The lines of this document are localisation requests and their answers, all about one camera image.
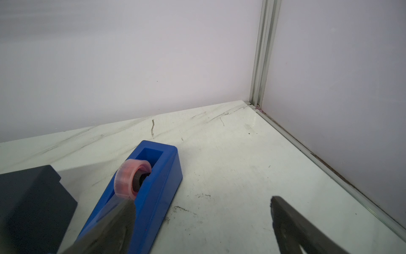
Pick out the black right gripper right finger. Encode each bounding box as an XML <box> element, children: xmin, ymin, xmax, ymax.
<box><xmin>270</xmin><ymin>196</ymin><xmax>347</xmax><ymax>254</ymax></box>

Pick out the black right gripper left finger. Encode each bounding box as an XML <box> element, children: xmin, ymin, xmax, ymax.
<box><xmin>64</xmin><ymin>199</ymin><xmax>136</xmax><ymax>254</ymax></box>

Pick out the dark navy gift box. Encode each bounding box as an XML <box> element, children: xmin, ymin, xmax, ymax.
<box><xmin>1</xmin><ymin>165</ymin><xmax>78</xmax><ymax>254</ymax></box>

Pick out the blue tape dispenser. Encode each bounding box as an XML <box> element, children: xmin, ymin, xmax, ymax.
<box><xmin>78</xmin><ymin>141</ymin><xmax>182</xmax><ymax>254</ymax></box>

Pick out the pink tape roll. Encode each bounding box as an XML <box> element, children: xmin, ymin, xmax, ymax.
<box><xmin>114</xmin><ymin>159</ymin><xmax>152</xmax><ymax>201</ymax></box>

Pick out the aluminium frame post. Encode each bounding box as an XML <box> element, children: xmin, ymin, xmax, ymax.
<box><xmin>249</xmin><ymin>0</ymin><xmax>282</xmax><ymax>109</ymax></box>

